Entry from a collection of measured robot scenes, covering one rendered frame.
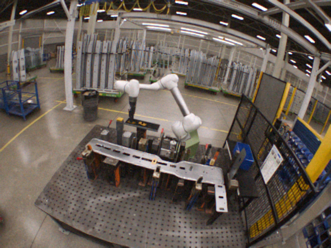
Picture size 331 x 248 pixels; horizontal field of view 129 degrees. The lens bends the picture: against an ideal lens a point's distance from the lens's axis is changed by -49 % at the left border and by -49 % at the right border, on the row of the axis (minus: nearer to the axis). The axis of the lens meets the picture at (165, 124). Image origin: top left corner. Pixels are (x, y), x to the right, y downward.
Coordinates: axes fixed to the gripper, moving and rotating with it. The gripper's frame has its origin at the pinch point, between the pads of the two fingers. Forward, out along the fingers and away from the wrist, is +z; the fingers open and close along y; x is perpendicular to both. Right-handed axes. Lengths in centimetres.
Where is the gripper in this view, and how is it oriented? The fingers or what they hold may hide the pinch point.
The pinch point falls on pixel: (131, 118)
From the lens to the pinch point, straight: 161.6
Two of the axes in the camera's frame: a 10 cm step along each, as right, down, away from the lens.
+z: -1.5, 8.6, 4.8
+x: 9.4, 2.8, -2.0
